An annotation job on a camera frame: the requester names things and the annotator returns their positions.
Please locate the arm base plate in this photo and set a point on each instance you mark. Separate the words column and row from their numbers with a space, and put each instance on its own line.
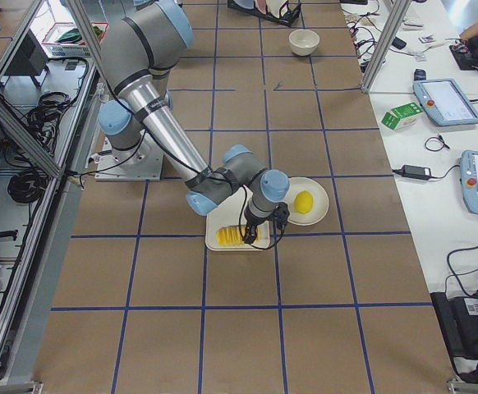
column 144, row 162

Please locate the yellow spiral bread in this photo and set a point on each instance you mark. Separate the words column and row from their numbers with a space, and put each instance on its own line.
column 230, row 236

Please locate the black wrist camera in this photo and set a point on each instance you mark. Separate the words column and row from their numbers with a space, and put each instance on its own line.
column 280, row 216

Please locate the white round plate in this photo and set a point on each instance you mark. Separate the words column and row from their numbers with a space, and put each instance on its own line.
column 321, row 201

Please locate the green white carton box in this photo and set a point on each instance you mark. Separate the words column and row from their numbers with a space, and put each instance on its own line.
column 402, row 116

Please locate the aluminium frame post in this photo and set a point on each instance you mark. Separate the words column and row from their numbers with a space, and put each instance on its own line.
column 389, row 31

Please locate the black plate rack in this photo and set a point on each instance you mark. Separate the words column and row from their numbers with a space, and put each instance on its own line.
column 278, row 12

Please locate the white bowl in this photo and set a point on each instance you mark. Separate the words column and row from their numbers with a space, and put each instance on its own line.
column 303, row 42

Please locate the yellow lemon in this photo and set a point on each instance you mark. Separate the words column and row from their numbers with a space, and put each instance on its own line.
column 303, row 202

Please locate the upper blue teach pendant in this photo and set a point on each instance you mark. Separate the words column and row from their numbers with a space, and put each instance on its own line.
column 444, row 102

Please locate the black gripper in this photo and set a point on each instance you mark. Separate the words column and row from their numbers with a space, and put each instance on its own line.
column 252, row 226

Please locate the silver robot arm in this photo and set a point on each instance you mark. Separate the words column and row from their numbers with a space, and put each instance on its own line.
column 132, row 52

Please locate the white rectangular tray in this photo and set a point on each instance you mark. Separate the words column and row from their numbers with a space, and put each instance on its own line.
column 227, row 214

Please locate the black power adapter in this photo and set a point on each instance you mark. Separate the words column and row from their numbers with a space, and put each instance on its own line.
column 416, row 172

